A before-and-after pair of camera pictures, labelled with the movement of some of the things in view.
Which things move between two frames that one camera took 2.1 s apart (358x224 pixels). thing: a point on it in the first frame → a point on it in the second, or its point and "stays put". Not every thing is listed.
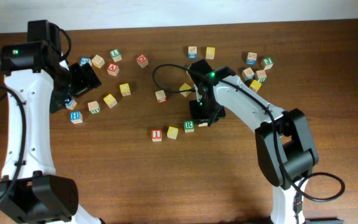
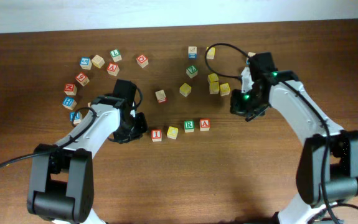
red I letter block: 156,135 stays put
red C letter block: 142,61 stays put
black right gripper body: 203,111 → 246,103
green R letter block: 188,126 stays put
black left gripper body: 76,82 → 132,130
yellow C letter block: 172,132 stays put
